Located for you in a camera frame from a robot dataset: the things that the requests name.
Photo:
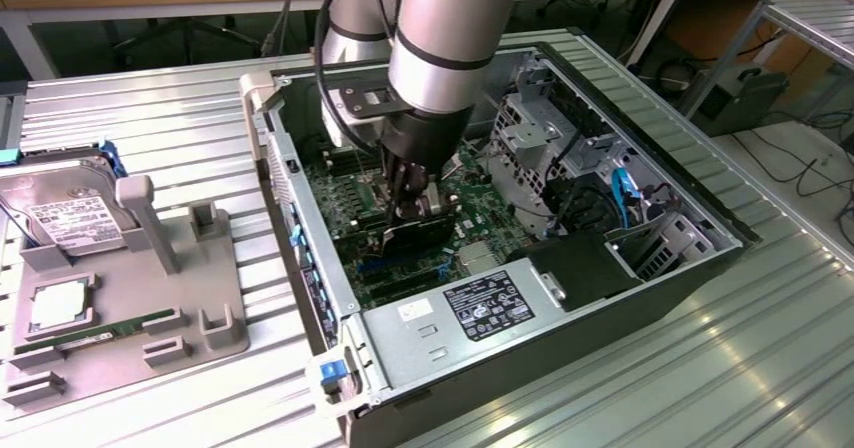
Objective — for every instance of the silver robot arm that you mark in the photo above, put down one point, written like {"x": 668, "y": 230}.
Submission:
{"x": 441, "y": 43}

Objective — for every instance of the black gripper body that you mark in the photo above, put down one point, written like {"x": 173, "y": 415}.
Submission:
{"x": 428, "y": 138}

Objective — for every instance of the blue case latch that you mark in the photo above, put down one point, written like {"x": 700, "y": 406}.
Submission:
{"x": 334, "y": 370}

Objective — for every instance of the black graphics card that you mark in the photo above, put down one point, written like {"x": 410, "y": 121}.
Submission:
{"x": 421, "y": 235}

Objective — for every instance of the green RAM stick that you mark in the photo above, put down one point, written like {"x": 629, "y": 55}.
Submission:
{"x": 121, "y": 329}

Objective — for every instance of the grey parts rack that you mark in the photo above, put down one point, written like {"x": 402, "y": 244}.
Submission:
{"x": 134, "y": 288}

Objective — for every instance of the silver hard disk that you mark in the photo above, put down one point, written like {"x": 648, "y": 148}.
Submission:
{"x": 67, "y": 213}

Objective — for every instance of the metal slat side table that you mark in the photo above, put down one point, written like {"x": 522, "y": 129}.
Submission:
{"x": 821, "y": 28}

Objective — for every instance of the blue disk caddy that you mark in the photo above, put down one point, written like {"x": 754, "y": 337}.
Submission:
{"x": 110, "y": 160}

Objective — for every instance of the silver CPU chip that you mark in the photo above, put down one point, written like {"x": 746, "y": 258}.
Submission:
{"x": 61, "y": 308}

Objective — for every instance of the silver chipset heat sink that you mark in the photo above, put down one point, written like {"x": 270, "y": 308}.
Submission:
{"x": 477, "y": 258}

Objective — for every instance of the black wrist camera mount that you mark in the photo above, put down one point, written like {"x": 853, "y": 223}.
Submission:
{"x": 363, "y": 99}

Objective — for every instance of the silver power supply unit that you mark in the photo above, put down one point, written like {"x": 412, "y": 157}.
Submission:
{"x": 414, "y": 348}

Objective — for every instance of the black box under desk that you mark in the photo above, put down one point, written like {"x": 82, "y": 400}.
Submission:
{"x": 741, "y": 98}

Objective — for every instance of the open PC case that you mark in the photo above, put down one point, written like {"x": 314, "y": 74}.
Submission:
{"x": 281, "y": 168}

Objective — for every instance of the grey metal disk bay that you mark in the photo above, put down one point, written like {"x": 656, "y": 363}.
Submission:
{"x": 528, "y": 138}

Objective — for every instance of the green motherboard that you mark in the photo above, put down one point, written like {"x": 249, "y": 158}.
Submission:
{"x": 481, "y": 203}

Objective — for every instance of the black plastic fan shroud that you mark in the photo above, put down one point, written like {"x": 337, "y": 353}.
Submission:
{"x": 581, "y": 268}

